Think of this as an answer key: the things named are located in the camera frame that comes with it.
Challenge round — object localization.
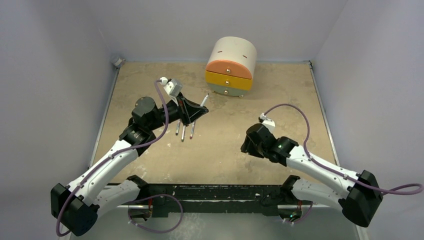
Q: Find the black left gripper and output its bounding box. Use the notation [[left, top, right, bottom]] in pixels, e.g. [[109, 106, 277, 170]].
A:
[[148, 91, 208, 132]]

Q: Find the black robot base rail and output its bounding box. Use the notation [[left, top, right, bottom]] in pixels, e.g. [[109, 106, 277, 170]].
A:
[[127, 175, 311, 218]]

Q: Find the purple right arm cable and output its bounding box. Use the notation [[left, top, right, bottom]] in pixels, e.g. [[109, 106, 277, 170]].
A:
[[263, 103, 424, 196]]

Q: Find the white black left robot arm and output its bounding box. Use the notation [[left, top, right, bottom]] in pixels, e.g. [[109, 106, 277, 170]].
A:
[[50, 93, 209, 237]]

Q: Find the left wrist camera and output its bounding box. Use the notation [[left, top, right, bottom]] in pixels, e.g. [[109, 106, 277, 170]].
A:
[[159, 77, 183, 106]]

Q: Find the grey marker pen red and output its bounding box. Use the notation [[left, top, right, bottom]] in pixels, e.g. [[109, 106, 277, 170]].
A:
[[189, 122, 196, 140]]

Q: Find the round cream drawer cabinet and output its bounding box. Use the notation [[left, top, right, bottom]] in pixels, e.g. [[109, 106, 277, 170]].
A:
[[204, 36, 257, 98]]

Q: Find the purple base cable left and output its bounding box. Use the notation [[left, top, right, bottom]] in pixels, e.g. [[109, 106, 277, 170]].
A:
[[127, 194, 184, 234]]

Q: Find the grey marker pen blue tip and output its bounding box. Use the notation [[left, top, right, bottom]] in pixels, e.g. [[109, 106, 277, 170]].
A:
[[181, 125, 187, 142]]

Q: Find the grey marker pen green tip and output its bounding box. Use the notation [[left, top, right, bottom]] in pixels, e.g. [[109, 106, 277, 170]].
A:
[[175, 120, 181, 136]]

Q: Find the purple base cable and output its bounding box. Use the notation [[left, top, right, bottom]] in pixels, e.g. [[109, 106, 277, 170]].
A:
[[281, 198, 316, 226], [127, 194, 184, 234]]

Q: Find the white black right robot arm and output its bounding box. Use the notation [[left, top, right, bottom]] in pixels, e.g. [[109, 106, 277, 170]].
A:
[[240, 123, 383, 228]]

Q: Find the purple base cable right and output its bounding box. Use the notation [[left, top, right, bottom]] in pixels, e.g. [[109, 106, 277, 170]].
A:
[[281, 198, 316, 226]]

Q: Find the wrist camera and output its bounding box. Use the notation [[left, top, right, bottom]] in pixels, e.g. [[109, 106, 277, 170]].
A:
[[258, 112, 276, 133], [159, 77, 183, 106]]

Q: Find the grey corner bracket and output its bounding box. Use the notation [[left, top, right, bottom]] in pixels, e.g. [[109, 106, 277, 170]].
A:
[[110, 54, 126, 69]]

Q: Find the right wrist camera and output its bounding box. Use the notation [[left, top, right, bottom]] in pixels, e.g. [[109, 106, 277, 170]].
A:
[[258, 112, 276, 133]]

